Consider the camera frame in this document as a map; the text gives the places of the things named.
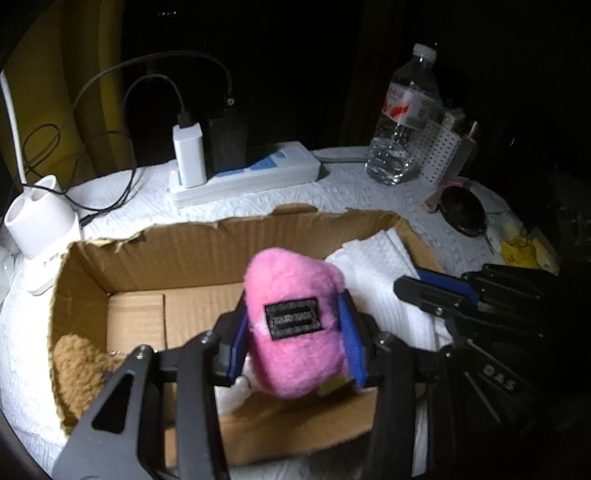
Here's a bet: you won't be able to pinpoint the cardboard box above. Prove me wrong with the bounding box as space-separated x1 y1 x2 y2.
48 205 446 467

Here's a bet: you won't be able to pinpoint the pink plush toy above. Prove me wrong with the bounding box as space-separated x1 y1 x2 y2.
219 248 357 413

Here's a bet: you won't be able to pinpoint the white paper towel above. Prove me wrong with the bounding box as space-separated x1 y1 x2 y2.
325 226 455 352

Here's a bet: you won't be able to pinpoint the black adapter cable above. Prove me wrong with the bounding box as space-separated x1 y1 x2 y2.
69 50 235 134

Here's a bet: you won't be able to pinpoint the black power adapter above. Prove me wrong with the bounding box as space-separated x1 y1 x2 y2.
206 115 247 178

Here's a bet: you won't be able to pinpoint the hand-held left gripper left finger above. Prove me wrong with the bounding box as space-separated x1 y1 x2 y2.
52 302 252 480

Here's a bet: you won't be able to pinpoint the yellow tissue packet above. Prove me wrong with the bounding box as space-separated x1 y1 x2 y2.
501 235 558 273

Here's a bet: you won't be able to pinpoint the white perforated basket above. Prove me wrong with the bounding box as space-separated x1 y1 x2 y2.
418 108 478 185

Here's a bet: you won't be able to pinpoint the black charger cable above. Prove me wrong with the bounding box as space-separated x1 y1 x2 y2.
121 73 191 176

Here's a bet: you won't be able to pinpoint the yellow curtain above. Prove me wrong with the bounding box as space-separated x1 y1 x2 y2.
0 0 139 185

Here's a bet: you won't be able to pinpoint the white usb charger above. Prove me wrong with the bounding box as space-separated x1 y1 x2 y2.
172 124 207 188

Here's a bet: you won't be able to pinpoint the white crumpled tissues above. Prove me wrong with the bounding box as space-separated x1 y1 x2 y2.
482 215 525 250

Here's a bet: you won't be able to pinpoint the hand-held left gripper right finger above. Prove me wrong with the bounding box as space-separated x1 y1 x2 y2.
336 293 446 480

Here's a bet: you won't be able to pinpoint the brown plush toy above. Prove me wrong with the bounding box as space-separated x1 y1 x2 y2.
52 335 125 435

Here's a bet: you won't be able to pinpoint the black lamp cable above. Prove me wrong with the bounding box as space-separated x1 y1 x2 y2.
21 122 139 227

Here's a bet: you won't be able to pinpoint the white textured table cover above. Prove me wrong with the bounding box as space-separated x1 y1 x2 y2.
0 148 532 480

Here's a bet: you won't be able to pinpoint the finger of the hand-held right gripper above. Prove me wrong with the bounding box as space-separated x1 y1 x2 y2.
418 269 481 301
394 276 467 324

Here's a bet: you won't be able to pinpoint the white cup-shaped device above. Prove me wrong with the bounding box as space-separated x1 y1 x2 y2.
0 71 84 296

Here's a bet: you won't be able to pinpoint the white power strip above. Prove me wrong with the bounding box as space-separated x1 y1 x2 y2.
167 141 321 208

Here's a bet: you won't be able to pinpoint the clear plastic water bottle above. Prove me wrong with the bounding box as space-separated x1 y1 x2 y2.
366 43 439 185

